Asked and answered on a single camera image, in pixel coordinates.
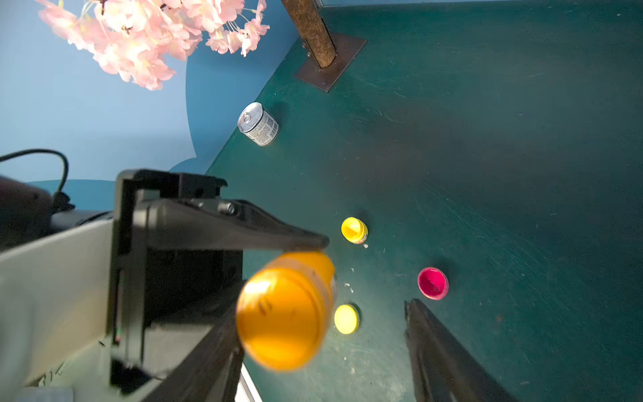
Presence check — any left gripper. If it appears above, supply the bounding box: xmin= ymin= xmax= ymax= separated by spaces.
xmin=108 ymin=169 xmax=330 ymax=401

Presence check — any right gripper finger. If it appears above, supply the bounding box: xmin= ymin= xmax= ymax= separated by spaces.
xmin=405 ymin=299 xmax=516 ymax=401

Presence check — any orange paint jar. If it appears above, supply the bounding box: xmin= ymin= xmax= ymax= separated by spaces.
xmin=236 ymin=251 xmax=336 ymax=372

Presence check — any magenta paint jar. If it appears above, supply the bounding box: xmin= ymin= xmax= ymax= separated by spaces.
xmin=417 ymin=267 xmax=450 ymax=301

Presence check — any yellow jar lid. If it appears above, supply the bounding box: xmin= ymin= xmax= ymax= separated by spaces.
xmin=333 ymin=304 xmax=360 ymax=335

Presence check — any yellow paint jar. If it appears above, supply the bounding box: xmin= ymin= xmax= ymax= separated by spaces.
xmin=341 ymin=217 xmax=368 ymax=245

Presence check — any silver metal can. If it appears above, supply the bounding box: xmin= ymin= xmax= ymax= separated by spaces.
xmin=238 ymin=102 xmax=279 ymax=147

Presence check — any pink cherry blossom tree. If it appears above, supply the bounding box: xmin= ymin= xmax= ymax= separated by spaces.
xmin=34 ymin=0 xmax=368 ymax=94

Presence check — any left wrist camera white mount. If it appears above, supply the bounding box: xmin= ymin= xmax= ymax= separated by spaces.
xmin=1 ymin=220 xmax=113 ymax=401

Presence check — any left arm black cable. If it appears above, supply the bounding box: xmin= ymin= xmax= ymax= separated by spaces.
xmin=0 ymin=147 xmax=76 ymax=212

